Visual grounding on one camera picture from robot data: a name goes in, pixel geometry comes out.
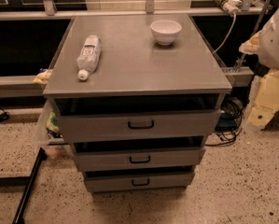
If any grey metal rail frame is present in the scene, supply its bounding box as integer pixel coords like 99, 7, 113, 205
0, 6, 273, 99

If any yellow snack bag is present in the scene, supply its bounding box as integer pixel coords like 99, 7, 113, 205
34, 69, 52, 85

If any grey drawer cabinet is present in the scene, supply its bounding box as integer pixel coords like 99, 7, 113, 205
43, 14, 231, 180

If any clear plastic bottle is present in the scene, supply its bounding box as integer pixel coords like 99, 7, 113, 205
77, 35, 102, 81

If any black cable bundle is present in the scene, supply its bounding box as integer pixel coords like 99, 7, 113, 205
204, 96, 245, 147

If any white power strip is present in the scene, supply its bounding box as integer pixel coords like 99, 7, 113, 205
214, 0, 241, 16

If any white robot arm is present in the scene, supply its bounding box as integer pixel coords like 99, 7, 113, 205
239, 8, 279, 131

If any white ceramic bowl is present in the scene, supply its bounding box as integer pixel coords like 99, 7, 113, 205
150, 20, 182, 46

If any grey drawer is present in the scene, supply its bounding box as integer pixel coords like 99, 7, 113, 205
72, 147, 205, 172
58, 110, 221, 143
84, 172, 194, 193

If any white power cable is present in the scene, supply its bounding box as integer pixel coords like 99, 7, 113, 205
211, 12, 238, 55

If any grey bottom drawer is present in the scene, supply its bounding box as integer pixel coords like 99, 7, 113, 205
84, 172, 194, 193

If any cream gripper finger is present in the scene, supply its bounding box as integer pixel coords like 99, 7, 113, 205
246, 69, 279, 129

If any grey top drawer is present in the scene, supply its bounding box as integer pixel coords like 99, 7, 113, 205
58, 110, 221, 143

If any clear plastic storage bin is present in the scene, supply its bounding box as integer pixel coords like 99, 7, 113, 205
32, 102, 71, 157

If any black floor frame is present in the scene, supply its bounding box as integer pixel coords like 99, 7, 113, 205
0, 148, 48, 224

